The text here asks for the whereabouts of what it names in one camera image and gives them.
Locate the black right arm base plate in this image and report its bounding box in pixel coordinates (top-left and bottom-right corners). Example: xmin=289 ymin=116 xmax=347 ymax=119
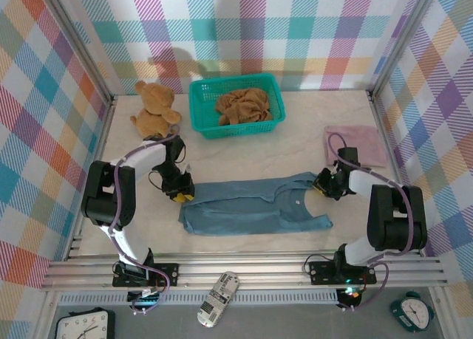
xmin=308 ymin=260 xmax=378 ymax=285

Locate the brown tank top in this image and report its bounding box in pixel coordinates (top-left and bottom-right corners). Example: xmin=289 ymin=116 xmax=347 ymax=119
xmin=214 ymin=88 xmax=274 ymax=126

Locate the aluminium frame post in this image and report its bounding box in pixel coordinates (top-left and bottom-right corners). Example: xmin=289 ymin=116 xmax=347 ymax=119
xmin=38 ymin=0 xmax=119 ymax=106
xmin=367 ymin=0 xmax=440 ymax=100

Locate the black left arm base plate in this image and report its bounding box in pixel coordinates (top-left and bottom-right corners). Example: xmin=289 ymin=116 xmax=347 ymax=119
xmin=112 ymin=263 xmax=180 ymax=288

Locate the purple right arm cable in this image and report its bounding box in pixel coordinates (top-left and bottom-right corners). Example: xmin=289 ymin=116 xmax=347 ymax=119
xmin=324 ymin=132 xmax=417 ymax=312

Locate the black square clock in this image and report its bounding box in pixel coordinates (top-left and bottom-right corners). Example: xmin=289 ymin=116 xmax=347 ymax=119
xmin=55 ymin=307 xmax=116 ymax=339

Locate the teal alarm clock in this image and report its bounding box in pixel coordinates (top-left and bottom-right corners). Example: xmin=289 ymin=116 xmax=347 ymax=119
xmin=389 ymin=290 xmax=435 ymax=332

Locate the long aluminium frame rail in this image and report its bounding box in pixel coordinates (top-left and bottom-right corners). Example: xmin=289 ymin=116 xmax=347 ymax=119
xmin=40 ymin=248 xmax=450 ymax=292

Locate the blue tank top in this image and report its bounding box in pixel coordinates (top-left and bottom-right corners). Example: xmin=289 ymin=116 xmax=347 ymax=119
xmin=179 ymin=171 xmax=334 ymax=236

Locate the brown teddy bear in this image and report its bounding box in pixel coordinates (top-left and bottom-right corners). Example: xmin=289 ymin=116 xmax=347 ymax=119
xmin=129 ymin=80 xmax=183 ymax=143

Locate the grey slotted cable duct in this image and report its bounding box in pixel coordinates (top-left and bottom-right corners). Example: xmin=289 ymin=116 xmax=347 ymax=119
xmin=58 ymin=290 xmax=339 ymax=306

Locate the aluminium side rail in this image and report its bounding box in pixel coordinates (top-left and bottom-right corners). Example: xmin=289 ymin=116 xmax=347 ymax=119
xmin=367 ymin=89 xmax=426 ymax=258
xmin=64 ymin=95 xmax=119 ymax=261

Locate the pink tank top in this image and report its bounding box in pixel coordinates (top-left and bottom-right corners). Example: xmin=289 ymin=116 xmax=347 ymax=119
xmin=324 ymin=125 xmax=387 ymax=169

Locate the teal plastic basket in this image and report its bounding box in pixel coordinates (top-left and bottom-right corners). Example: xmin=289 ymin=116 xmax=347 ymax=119
xmin=188 ymin=72 xmax=287 ymax=140

